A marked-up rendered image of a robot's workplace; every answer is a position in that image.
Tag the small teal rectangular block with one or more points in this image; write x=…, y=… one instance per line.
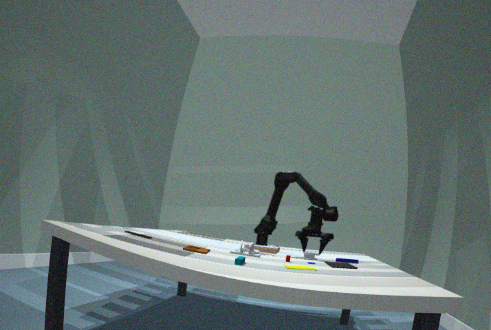
x=240, y=260

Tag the blue rectangular bar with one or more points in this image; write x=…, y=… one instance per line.
x=346, y=260

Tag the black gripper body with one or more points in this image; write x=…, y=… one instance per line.
x=324, y=236

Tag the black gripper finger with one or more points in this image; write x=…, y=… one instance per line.
x=323, y=243
x=303, y=242

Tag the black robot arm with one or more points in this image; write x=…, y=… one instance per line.
x=282, y=180

